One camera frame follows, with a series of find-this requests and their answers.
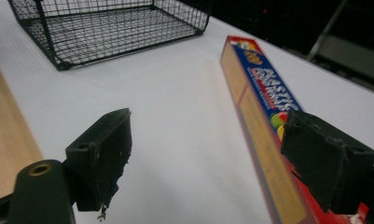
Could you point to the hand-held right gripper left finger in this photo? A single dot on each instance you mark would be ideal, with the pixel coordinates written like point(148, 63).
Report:
point(103, 161)

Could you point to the long plastic wrap box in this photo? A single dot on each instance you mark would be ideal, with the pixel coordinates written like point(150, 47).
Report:
point(262, 124)

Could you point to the metal stand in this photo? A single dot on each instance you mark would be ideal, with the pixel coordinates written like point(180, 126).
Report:
point(343, 40)

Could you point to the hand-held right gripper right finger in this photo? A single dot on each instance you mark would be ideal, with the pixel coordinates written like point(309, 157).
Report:
point(321, 161)

